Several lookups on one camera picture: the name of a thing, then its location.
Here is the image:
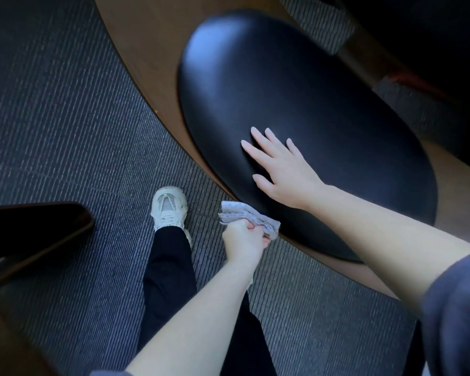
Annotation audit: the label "person's left hand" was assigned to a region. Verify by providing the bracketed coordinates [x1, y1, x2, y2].
[221, 219, 273, 273]

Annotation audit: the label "person's right hand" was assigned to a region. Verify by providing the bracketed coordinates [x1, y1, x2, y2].
[241, 126, 328, 212]

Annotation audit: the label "light blue cleaning cloth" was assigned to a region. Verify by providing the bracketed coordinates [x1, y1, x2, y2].
[218, 201, 281, 241]

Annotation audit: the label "wooden chair with black cushion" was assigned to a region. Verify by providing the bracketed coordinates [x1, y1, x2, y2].
[93, 0, 470, 376]

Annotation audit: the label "person's left forearm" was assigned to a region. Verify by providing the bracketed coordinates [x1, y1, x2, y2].
[125, 258, 254, 376]

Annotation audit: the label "person's right forearm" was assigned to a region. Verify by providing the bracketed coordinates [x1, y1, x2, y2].
[304, 185, 470, 320]

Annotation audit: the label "small dark wooden chair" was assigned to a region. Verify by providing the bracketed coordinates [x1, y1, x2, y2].
[0, 201, 96, 376]

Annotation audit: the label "white left sneaker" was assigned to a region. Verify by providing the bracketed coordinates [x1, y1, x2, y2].
[150, 186, 193, 247]

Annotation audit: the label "black trousers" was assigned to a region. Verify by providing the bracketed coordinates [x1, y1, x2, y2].
[136, 226, 277, 376]

